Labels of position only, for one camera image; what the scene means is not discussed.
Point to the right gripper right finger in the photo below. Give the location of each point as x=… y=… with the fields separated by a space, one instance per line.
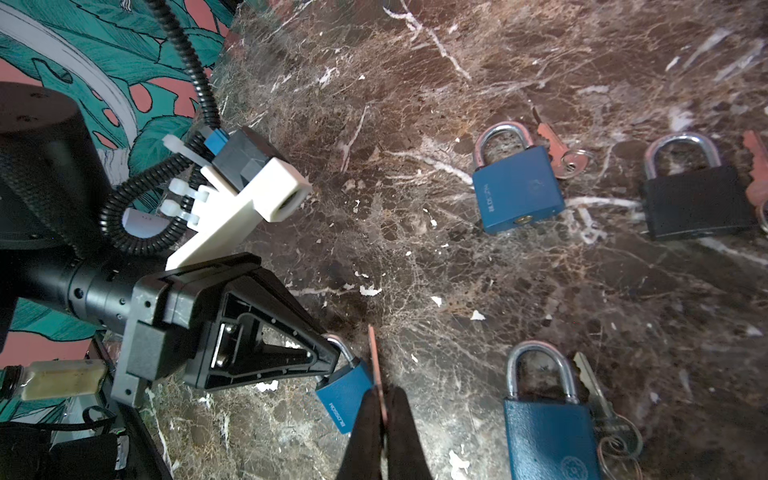
x=406 y=459

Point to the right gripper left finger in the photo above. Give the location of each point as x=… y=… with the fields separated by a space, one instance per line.
x=362 y=457

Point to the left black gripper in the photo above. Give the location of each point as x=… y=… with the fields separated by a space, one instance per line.
x=228 y=325

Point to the blue padlock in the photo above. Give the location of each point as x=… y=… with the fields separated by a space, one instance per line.
x=341 y=392
x=523 y=188
x=571 y=439

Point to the black padlock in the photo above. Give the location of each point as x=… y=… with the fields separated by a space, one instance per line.
x=697 y=203

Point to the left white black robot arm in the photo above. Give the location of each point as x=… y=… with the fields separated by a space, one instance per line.
x=52 y=182

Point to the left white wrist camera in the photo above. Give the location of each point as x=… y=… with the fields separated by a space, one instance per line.
x=248 y=182

